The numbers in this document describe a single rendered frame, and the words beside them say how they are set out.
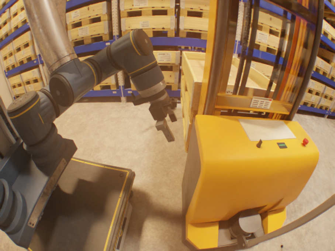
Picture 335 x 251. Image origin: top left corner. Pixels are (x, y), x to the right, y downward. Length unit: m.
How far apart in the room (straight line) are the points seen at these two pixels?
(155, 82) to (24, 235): 0.89
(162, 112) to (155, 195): 1.07
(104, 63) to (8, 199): 0.69
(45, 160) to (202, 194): 0.81
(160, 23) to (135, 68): 1.86
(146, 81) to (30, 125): 0.58
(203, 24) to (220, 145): 1.95
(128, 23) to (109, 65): 1.89
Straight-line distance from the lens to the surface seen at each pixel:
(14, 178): 1.02
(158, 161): 1.66
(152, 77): 0.46
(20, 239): 0.84
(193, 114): 1.04
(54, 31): 0.47
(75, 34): 2.82
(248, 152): 0.66
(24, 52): 3.98
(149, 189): 1.47
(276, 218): 1.27
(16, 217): 0.81
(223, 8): 0.69
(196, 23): 2.31
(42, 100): 0.81
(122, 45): 0.47
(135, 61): 0.45
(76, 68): 0.44
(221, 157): 0.60
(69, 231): 1.17
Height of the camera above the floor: 1.32
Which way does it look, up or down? 39 degrees down
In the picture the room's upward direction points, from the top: 1 degrees clockwise
